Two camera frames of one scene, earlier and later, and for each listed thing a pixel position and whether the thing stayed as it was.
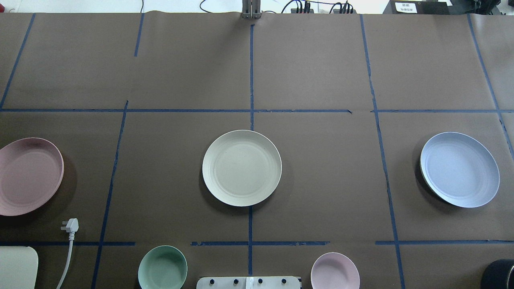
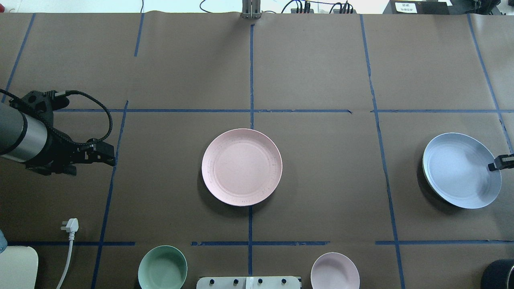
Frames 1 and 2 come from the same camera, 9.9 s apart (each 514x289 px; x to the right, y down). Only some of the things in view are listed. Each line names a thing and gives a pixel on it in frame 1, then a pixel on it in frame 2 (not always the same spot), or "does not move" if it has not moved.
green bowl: x=163 y=267 does not move
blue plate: x=460 y=169 does not move
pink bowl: x=335 y=270 does not move
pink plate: x=31 y=170 to x=241 y=167
